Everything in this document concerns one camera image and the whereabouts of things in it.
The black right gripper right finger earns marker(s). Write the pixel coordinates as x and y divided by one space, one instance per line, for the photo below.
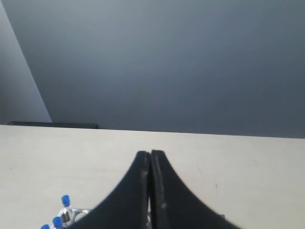
173 204

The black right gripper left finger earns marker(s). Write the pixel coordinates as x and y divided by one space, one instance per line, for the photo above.
126 206

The blue capped tube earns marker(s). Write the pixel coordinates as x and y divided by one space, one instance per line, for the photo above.
45 226
67 210
57 223

